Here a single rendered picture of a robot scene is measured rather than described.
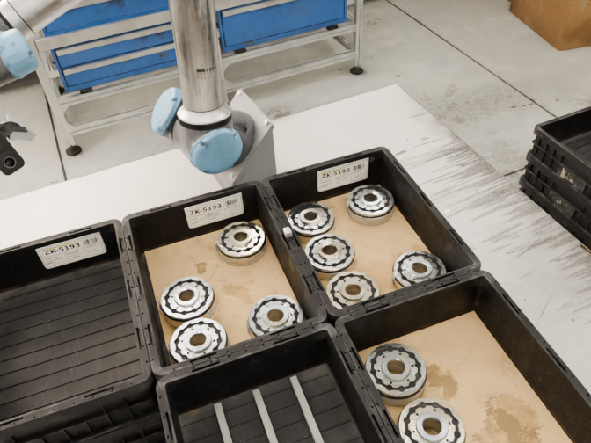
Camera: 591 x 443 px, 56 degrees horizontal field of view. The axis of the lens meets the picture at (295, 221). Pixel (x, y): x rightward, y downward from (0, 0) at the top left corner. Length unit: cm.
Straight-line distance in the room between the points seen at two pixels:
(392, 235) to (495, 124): 194
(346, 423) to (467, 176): 86
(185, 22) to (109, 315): 58
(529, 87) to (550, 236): 204
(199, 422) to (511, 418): 51
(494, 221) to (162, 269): 82
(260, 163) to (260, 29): 170
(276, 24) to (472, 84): 115
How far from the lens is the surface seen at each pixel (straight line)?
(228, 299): 113
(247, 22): 304
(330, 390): 100
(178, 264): 121
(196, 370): 94
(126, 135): 315
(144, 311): 102
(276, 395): 100
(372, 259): 118
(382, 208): 124
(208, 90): 118
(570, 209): 204
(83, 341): 115
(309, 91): 329
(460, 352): 106
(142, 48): 295
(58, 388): 111
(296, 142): 170
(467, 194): 155
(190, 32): 114
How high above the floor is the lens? 170
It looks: 44 degrees down
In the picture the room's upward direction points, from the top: 4 degrees counter-clockwise
